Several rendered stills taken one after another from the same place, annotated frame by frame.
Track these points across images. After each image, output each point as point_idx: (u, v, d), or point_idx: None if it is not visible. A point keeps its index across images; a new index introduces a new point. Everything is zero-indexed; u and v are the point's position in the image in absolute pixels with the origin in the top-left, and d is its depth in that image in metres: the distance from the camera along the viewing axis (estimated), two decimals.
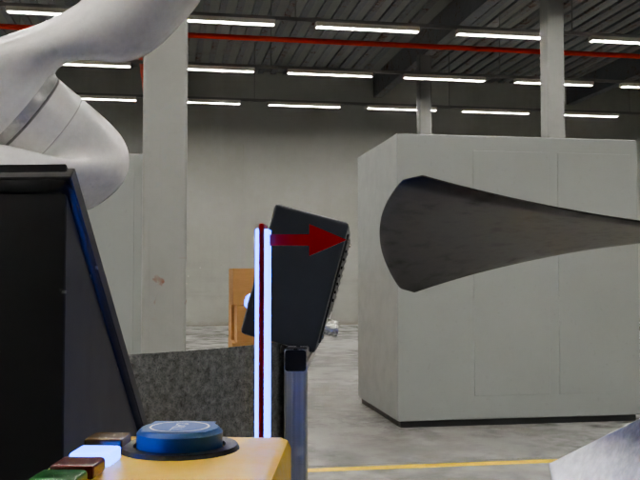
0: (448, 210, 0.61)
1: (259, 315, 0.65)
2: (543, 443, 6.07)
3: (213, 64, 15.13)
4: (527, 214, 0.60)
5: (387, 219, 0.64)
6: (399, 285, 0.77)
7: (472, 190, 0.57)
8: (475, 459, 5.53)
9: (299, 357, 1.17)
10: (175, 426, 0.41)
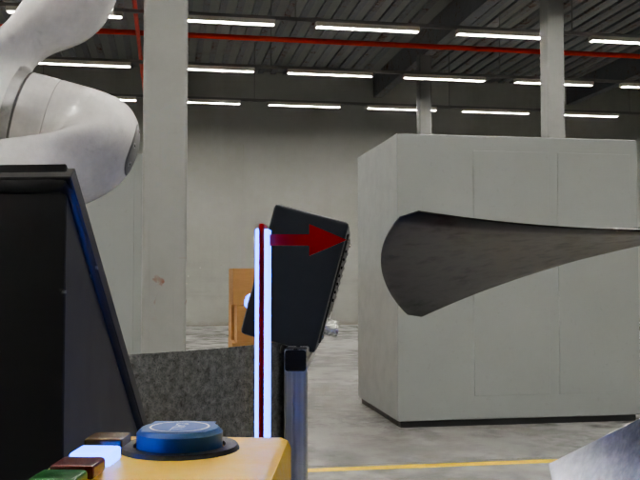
0: None
1: (259, 315, 0.65)
2: (543, 443, 6.07)
3: (213, 64, 15.13)
4: None
5: None
6: None
7: None
8: (475, 459, 5.53)
9: (299, 357, 1.17)
10: (175, 426, 0.41)
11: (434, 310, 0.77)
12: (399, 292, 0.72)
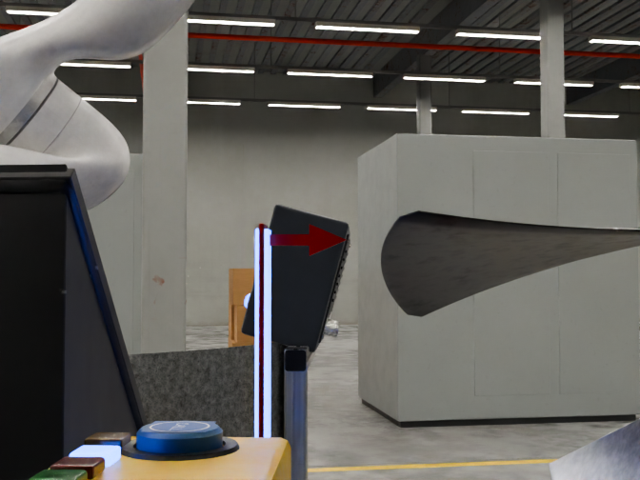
0: None
1: (259, 315, 0.65)
2: (543, 443, 6.07)
3: (213, 64, 15.13)
4: None
5: None
6: None
7: None
8: (475, 459, 5.53)
9: (299, 357, 1.17)
10: (175, 426, 0.41)
11: (434, 310, 0.77)
12: (399, 292, 0.72)
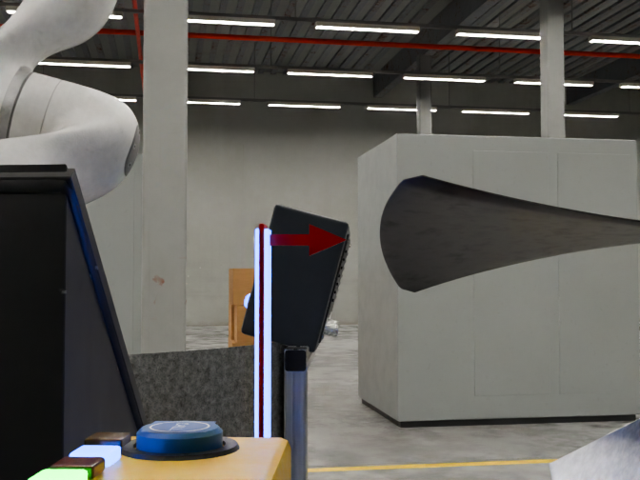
0: None
1: (259, 315, 0.65)
2: (543, 443, 6.07)
3: (213, 64, 15.13)
4: None
5: None
6: None
7: None
8: (475, 459, 5.53)
9: (299, 357, 1.17)
10: (175, 426, 0.41)
11: (428, 287, 0.77)
12: (394, 264, 0.73)
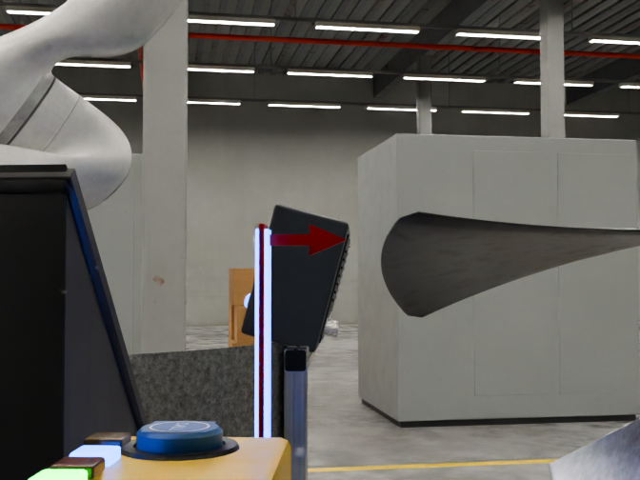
0: None
1: (259, 315, 0.65)
2: (543, 443, 6.07)
3: (213, 64, 15.13)
4: None
5: None
6: None
7: None
8: (475, 459, 5.53)
9: (299, 357, 1.17)
10: (175, 426, 0.41)
11: None
12: None
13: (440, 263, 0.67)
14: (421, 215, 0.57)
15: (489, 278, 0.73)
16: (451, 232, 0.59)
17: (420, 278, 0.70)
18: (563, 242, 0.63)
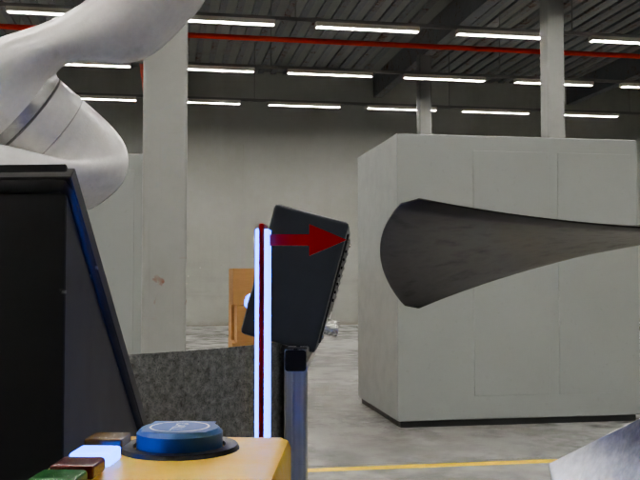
0: None
1: (259, 315, 0.65)
2: (543, 443, 6.07)
3: (213, 64, 15.13)
4: None
5: None
6: None
7: None
8: (475, 459, 5.53)
9: (299, 357, 1.17)
10: (175, 426, 0.41)
11: None
12: None
13: (439, 252, 0.67)
14: (422, 202, 0.57)
15: (487, 271, 0.73)
16: (451, 221, 0.59)
17: (418, 268, 0.70)
18: (563, 236, 0.63)
